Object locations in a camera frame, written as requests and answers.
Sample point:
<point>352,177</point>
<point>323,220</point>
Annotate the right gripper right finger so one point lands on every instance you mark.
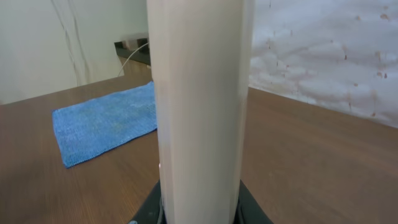
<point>250,208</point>

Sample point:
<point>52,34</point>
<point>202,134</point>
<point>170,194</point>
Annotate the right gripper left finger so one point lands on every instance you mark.
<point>148,209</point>

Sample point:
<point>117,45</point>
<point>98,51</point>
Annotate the white pipette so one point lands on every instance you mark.
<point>200,109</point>

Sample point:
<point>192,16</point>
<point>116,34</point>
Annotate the blue cloth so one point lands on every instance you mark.
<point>102,124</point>

